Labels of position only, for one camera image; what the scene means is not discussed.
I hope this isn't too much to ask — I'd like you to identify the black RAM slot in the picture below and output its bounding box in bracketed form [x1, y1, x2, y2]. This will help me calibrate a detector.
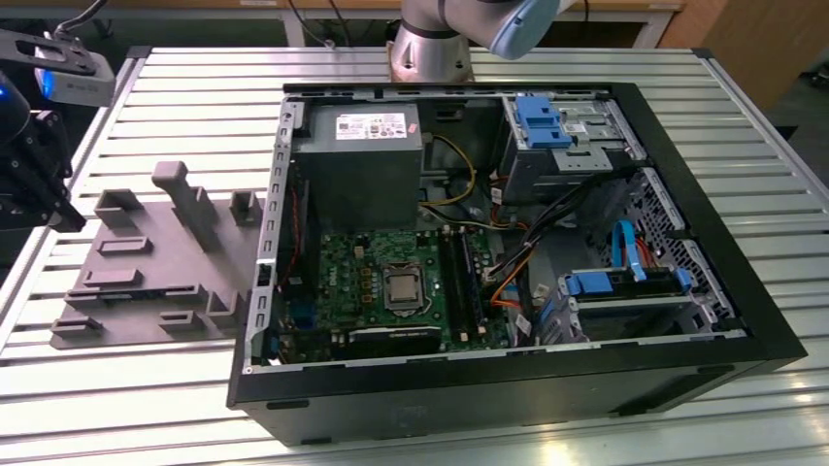
[440, 228, 462, 341]

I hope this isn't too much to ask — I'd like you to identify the grey power supply unit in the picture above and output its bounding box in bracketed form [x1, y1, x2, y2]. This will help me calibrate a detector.
[294, 101, 426, 229]

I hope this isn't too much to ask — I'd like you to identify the black PC case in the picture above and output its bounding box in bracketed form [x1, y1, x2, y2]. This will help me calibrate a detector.
[225, 81, 809, 447]

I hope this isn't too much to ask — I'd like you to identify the black graphics card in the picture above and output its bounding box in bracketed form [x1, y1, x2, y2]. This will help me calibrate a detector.
[333, 324, 444, 361]

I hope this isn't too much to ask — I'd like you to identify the wooden cabinet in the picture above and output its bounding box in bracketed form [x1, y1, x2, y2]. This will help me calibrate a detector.
[657, 0, 829, 116]

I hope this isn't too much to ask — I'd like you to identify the blue flat data cable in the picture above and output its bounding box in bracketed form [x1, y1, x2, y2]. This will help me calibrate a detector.
[610, 219, 651, 283]

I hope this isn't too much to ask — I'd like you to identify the black cable bundle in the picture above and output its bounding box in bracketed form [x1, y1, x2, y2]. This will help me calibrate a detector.
[482, 167, 640, 283]

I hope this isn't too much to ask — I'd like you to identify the white framed wooden desk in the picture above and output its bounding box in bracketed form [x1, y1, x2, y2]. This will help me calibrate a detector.
[237, 0, 688, 50]

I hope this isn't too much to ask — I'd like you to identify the grey metal disk bay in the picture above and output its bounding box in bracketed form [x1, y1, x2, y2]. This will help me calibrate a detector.
[556, 290, 715, 341]

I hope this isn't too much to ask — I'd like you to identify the blue board connector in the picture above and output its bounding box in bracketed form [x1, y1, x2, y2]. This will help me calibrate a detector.
[289, 299, 318, 332]

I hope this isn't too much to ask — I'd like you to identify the green motherboard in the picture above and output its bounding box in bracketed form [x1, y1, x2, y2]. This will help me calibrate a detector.
[278, 227, 520, 353]

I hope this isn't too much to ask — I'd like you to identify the blue drive latch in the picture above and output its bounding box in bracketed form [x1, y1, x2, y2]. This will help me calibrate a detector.
[516, 95, 576, 150]

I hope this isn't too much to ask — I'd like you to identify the grey metal drive cage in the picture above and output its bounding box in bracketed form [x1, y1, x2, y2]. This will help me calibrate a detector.
[502, 91, 649, 205]

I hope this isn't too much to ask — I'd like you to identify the black camera cable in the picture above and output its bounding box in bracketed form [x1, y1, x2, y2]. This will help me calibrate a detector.
[55, 0, 110, 38]

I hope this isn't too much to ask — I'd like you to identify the CPU socket metal cover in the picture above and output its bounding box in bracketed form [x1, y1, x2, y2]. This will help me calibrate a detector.
[378, 260, 434, 316]

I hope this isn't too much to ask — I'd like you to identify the hard disk in blue carrier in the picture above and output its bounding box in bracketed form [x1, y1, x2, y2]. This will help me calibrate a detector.
[561, 268, 693, 298]

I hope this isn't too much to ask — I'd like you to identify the grey parts rack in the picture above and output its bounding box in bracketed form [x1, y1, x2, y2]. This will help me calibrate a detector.
[48, 159, 267, 351]

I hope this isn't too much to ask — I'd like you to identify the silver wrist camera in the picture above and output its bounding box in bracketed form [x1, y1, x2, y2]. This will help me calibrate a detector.
[31, 46, 117, 107]

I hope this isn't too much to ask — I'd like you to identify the silver CPU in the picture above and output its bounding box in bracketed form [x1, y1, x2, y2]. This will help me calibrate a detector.
[386, 272, 424, 302]

